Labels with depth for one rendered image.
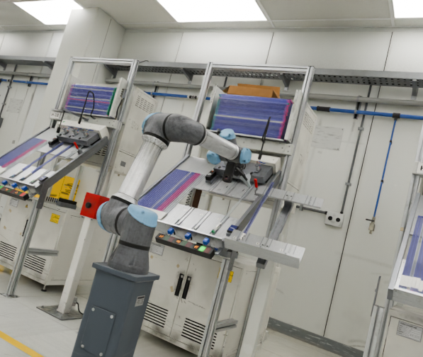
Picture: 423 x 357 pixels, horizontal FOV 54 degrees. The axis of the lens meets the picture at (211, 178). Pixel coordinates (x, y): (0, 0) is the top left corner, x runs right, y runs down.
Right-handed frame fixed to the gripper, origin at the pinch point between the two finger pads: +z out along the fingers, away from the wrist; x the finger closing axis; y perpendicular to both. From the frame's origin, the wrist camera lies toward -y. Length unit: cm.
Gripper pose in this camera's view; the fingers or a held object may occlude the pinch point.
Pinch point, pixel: (237, 185)
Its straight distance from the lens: 226.2
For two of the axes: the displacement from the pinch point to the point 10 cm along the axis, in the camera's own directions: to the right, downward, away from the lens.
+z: 2.2, 7.4, 6.4
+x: -8.5, -1.7, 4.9
